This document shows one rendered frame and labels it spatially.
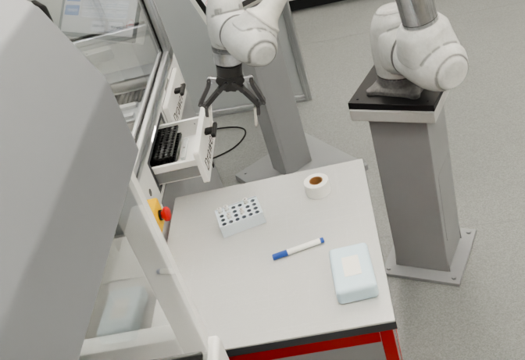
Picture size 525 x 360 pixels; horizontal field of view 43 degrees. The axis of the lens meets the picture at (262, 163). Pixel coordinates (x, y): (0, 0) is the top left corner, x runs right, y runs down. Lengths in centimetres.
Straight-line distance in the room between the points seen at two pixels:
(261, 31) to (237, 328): 73
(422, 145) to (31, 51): 155
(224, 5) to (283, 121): 134
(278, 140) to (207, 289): 151
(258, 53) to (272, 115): 137
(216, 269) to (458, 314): 106
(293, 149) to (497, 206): 96
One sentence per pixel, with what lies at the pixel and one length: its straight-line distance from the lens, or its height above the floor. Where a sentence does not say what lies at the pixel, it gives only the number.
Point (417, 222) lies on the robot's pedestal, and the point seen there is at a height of 26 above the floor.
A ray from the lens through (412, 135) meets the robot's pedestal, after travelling 224.
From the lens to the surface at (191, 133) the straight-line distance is 218.
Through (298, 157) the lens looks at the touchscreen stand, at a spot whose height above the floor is 10.
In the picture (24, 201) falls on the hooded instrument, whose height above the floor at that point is 153.
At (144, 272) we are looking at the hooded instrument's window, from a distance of 108.
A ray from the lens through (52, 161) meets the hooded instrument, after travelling 85.
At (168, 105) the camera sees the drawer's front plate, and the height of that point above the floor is 92.
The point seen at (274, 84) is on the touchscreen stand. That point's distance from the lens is 300.
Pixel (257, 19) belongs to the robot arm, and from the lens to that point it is 173.
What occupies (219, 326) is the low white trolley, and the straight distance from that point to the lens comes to 162.
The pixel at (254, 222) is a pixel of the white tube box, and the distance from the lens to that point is 183.
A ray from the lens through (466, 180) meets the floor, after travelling 306.
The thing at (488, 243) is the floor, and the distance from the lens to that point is 276.
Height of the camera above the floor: 190
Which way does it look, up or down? 34 degrees down
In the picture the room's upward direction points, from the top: 18 degrees counter-clockwise
